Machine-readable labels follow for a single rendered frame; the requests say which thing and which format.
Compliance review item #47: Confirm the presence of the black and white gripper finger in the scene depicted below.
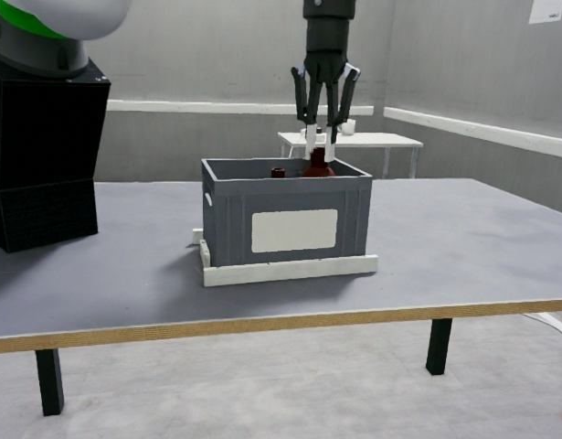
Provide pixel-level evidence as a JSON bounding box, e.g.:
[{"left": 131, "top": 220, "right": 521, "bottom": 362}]
[
  {"left": 292, "top": 63, "right": 323, "bottom": 159},
  {"left": 324, "top": 63, "right": 361, "bottom": 162}
]

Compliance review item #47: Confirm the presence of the brown bottle with green label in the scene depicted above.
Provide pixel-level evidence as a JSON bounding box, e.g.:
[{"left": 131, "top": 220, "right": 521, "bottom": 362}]
[{"left": 301, "top": 147, "right": 335, "bottom": 177}]

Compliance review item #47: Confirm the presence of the grey plastic crate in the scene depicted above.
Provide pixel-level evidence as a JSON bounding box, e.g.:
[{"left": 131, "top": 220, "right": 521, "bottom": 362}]
[{"left": 201, "top": 157, "right": 373, "bottom": 267}]

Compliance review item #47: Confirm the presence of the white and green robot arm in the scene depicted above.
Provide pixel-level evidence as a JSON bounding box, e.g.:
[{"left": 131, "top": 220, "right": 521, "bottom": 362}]
[{"left": 0, "top": 0, "right": 356, "bottom": 78}]

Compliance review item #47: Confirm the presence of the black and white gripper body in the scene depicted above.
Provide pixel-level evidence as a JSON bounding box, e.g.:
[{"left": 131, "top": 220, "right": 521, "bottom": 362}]
[{"left": 303, "top": 19, "right": 349, "bottom": 83}]

